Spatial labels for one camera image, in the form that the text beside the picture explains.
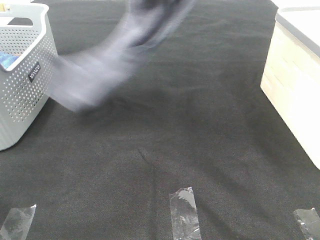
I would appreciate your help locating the blue towel in basket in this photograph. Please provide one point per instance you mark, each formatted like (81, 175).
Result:
(6, 59)

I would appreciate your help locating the left clear tape strip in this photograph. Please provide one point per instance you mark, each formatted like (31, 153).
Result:
(17, 223)

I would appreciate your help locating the middle clear tape strip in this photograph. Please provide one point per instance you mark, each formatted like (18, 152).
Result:
(184, 215)

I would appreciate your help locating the black table cloth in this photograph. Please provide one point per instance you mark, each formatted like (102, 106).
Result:
(195, 116)

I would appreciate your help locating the grey-blue terry towel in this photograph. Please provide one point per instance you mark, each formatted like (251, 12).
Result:
(82, 82)

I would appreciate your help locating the white slatted storage box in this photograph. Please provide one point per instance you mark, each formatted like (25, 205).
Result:
(291, 76)

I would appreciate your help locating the right clear tape strip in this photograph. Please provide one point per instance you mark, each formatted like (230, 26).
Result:
(309, 223)

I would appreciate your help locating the clear tape strip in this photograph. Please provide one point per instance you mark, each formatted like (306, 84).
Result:
(184, 215)
(309, 223)
(17, 223)

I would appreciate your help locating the grey perforated laundry basket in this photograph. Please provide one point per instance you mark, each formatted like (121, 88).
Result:
(25, 32)

